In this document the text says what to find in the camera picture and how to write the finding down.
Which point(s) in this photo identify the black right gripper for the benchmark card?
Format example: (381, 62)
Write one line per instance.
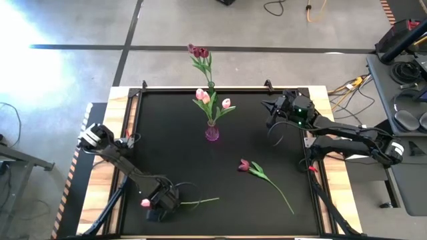
(302, 113)

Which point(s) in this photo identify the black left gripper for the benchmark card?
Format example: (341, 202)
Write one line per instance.
(154, 193)

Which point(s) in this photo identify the pink artificial tulip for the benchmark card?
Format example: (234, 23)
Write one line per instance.
(206, 97)
(199, 94)
(145, 202)
(226, 103)

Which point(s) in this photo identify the dark red artificial tulip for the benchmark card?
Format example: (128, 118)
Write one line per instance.
(204, 52)
(197, 52)
(191, 48)
(244, 165)

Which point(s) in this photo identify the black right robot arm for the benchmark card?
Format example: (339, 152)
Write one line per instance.
(347, 131)

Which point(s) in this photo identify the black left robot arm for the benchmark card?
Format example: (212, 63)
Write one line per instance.
(123, 160)

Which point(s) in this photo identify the dark green glass vase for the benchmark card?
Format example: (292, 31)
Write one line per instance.
(211, 87)

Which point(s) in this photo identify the pink glass vase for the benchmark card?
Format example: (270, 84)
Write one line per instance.
(212, 132)

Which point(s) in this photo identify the black table clamp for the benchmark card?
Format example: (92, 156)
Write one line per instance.
(268, 85)
(144, 85)

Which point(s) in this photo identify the black table mat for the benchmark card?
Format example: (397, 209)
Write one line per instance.
(173, 160)

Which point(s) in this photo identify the small red tag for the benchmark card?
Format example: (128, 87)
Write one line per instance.
(127, 133)
(313, 169)

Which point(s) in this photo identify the grey side desk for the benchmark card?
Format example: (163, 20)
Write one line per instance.
(380, 76)

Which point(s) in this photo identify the black headphones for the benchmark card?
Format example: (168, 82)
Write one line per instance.
(406, 120)

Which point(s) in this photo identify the black case with red trim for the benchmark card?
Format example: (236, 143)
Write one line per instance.
(395, 30)

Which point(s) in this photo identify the black round pole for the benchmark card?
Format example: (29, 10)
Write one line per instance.
(403, 41)

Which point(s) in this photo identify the grey metal stand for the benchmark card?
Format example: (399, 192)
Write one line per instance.
(20, 156)

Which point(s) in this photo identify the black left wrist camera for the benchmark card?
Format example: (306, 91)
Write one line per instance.
(170, 201)

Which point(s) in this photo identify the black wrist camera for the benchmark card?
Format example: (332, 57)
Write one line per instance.
(170, 201)
(288, 97)

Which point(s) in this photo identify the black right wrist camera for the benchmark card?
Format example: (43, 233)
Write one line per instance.
(288, 97)

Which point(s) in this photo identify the black diagonal frame strut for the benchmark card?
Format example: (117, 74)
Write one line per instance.
(106, 210)
(333, 210)

